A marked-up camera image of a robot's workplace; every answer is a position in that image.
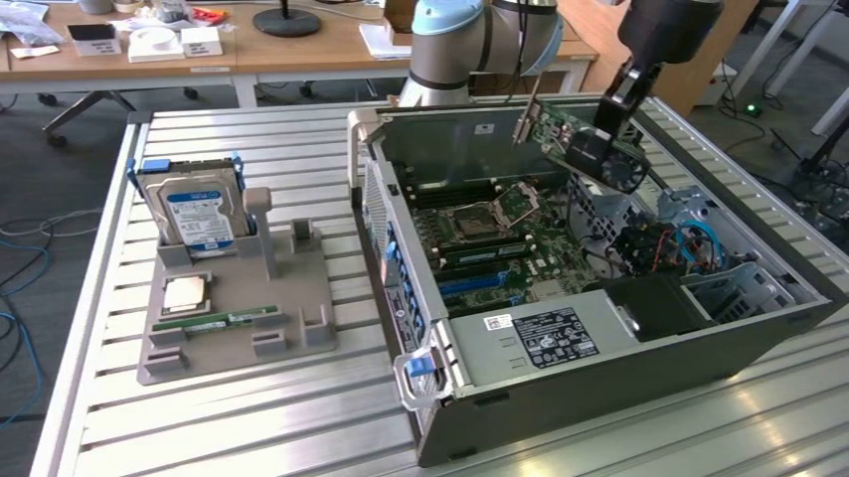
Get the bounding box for hard disk with blue carrier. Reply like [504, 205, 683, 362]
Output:
[125, 151, 252, 260]

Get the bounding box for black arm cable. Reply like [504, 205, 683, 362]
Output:
[508, 0, 533, 103]

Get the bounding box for white paper card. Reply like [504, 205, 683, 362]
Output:
[9, 45, 63, 60]

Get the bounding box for blue wire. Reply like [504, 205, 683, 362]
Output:
[676, 218, 731, 273]

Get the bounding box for grey parts rack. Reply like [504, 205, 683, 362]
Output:
[135, 186, 341, 387]

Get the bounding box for wooden desk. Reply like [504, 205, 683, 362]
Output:
[0, 0, 241, 108]
[236, 0, 600, 108]

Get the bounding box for RAM stick with white label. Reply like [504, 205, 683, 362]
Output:
[438, 241, 536, 265]

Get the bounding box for brown cardboard box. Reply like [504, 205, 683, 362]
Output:
[384, 0, 420, 34]

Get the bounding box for small white box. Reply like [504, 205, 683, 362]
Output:
[179, 27, 224, 59]

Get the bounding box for black wheeled desk leg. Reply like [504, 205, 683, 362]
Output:
[38, 86, 201, 148]

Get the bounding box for metal drive cage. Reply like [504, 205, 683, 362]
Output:
[568, 111, 725, 239]

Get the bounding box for green motherboard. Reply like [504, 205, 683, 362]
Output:
[397, 173, 612, 319]

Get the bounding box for graphics card with black fan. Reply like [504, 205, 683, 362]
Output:
[511, 87, 655, 195]

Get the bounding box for metal disk bay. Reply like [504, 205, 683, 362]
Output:
[680, 261, 799, 324]

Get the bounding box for white box on cabinet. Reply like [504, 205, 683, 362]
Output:
[705, 61, 743, 108]

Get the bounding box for stack of white papers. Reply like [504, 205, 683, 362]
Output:
[357, 22, 417, 62]

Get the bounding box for CPU chip with metal lid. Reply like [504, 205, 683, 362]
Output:
[162, 274, 210, 316]

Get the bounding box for grey power supply with label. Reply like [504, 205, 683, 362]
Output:
[448, 290, 644, 390]

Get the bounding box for wooden cabinet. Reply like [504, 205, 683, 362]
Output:
[555, 0, 762, 116]

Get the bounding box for clear plastic bag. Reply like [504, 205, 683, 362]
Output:
[0, 2, 66, 49]

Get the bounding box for CPU socket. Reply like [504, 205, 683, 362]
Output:
[448, 203, 517, 244]

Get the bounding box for blue floor cable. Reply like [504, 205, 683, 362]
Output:
[0, 233, 54, 429]

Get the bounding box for white tape roll on box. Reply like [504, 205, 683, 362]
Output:
[126, 27, 187, 64]

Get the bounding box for white box with black top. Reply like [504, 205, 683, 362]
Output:
[69, 23, 123, 58]

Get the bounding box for black round lamp base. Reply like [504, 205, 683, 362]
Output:
[252, 0, 324, 39]

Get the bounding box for black stand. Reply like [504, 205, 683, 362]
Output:
[770, 123, 849, 221]

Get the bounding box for open black PC case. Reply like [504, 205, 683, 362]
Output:
[348, 91, 836, 469]

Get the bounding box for dark bag of parts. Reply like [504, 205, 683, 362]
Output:
[154, 0, 192, 24]

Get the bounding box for white desk frame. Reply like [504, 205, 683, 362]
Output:
[723, 0, 849, 136]

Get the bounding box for metal socket cover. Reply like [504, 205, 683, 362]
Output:
[491, 179, 543, 219]

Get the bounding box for green RAM stick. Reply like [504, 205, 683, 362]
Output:
[151, 304, 281, 333]

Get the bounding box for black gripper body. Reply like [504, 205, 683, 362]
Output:
[616, 0, 727, 66]

